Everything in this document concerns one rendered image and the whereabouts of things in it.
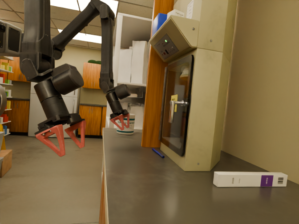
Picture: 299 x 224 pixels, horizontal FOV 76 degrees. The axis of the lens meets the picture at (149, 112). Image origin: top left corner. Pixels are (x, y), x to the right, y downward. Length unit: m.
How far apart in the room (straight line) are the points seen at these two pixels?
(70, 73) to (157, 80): 0.63
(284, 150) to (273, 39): 0.51
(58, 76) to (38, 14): 0.17
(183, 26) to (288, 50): 0.49
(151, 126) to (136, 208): 0.64
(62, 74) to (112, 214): 0.36
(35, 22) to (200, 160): 0.70
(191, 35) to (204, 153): 0.45
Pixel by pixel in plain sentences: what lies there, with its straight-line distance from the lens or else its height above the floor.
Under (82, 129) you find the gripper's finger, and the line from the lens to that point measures 0.61.
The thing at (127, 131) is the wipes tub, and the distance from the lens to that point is 1.42.
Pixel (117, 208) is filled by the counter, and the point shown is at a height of 0.94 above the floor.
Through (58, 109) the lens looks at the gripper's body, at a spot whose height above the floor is 1.15.
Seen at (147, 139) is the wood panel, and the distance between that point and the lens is 1.09.
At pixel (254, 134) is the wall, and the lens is 1.11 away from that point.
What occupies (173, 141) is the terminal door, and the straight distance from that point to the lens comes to 0.85.
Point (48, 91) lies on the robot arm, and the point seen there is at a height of 1.20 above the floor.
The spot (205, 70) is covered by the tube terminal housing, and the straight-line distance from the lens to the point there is 0.78.
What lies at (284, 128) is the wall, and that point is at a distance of 1.00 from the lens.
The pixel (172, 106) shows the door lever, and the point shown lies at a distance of 0.76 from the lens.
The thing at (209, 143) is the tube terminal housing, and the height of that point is 1.05.
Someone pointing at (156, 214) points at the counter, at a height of 0.94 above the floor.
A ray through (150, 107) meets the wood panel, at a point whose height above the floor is 1.16.
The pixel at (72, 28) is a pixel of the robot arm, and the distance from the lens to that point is 1.19.
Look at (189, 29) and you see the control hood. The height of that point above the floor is 1.47.
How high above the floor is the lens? 1.19
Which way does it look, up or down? 3 degrees down
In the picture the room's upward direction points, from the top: 5 degrees clockwise
